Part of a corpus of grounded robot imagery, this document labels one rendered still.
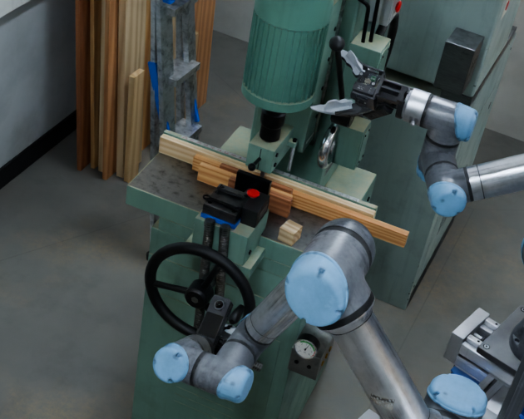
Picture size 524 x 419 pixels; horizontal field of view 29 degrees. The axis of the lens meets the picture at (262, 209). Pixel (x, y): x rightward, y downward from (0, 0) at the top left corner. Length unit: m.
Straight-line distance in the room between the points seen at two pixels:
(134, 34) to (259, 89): 1.53
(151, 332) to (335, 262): 1.20
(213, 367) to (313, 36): 0.78
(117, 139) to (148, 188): 1.47
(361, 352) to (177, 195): 0.92
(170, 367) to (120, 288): 1.60
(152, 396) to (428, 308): 1.22
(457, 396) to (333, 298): 0.40
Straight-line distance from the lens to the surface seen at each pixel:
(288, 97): 2.39
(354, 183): 2.92
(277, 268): 2.54
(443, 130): 2.22
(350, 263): 1.77
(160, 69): 3.32
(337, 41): 2.24
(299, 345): 2.58
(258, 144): 2.51
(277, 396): 2.82
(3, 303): 3.57
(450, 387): 2.04
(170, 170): 2.67
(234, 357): 2.07
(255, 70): 2.37
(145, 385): 3.03
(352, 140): 2.64
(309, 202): 2.58
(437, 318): 3.79
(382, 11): 2.60
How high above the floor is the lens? 2.46
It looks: 37 degrees down
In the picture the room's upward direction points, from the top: 11 degrees clockwise
